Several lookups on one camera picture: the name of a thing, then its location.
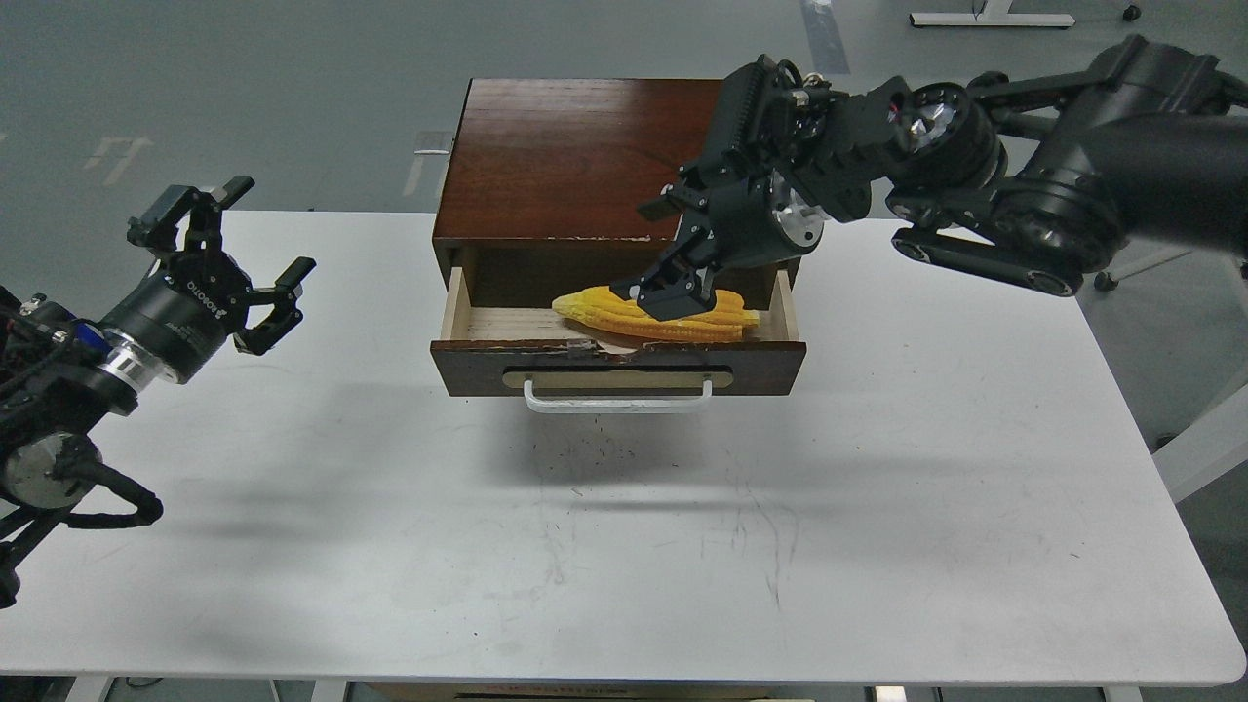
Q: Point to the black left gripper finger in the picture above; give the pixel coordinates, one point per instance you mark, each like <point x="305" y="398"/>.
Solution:
<point x="282" y="297"/>
<point x="185" y="219"/>

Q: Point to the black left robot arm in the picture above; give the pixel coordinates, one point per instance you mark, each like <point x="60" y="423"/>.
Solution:
<point x="63" y="373"/>

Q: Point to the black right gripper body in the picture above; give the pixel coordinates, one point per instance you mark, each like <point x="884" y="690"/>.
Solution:
<point x="738" y="211"/>

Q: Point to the white table base far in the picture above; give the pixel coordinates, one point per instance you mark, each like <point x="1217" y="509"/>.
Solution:
<point x="991" y="14"/>

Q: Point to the dark wooden drawer cabinet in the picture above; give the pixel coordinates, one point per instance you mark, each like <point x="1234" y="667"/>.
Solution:
<point x="545" y="177"/>

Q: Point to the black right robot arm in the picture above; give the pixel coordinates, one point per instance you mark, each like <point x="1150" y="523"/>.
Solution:
<point x="1035" y="183"/>

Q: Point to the white chair base with caster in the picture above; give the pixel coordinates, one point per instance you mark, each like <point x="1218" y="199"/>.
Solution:
<point x="1109" y="279"/>

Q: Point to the yellow corn cob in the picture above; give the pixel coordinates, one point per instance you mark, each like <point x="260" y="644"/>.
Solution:
<point x="600" y="309"/>

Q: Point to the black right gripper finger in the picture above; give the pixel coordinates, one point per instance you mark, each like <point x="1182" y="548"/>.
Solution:
<point x="673" y="200"/>
<point x="680" y="284"/>

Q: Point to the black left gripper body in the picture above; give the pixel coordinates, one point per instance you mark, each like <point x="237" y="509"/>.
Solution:
<point x="182" y="312"/>

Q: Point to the wooden drawer with white handle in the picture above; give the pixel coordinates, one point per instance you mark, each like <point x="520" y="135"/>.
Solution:
<point x="502" y="351"/>

